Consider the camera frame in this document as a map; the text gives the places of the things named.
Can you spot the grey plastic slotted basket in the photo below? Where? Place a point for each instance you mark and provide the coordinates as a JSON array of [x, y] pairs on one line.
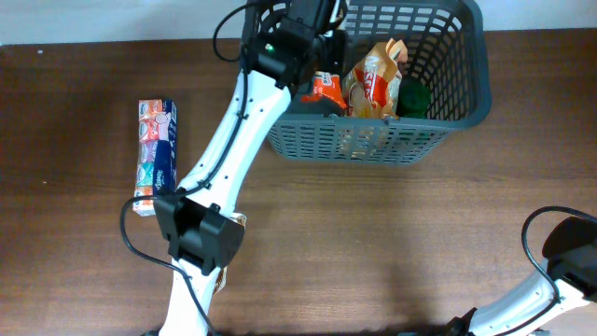
[[447, 53]]

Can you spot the green-lid jar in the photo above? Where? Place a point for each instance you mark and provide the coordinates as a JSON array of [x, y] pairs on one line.
[[413, 99], [411, 141]]

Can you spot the silver brown snack pouch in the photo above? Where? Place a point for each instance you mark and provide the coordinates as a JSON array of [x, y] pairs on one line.
[[224, 275]]

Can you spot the orange snack bag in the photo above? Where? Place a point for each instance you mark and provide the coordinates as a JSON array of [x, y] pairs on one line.
[[371, 88]]

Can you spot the San Remo spaghetti packet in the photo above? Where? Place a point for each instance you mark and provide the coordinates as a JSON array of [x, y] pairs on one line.
[[325, 85]]

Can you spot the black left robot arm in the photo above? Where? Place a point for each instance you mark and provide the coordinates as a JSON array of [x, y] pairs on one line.
[[284, 43]]

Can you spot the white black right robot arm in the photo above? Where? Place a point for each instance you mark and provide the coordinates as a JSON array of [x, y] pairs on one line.
[[565, 280]]

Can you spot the Kleenex tissue multipack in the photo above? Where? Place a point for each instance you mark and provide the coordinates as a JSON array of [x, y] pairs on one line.
[[156, 171]]

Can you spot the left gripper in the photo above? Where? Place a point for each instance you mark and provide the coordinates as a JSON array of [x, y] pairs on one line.
[[340, 60]]

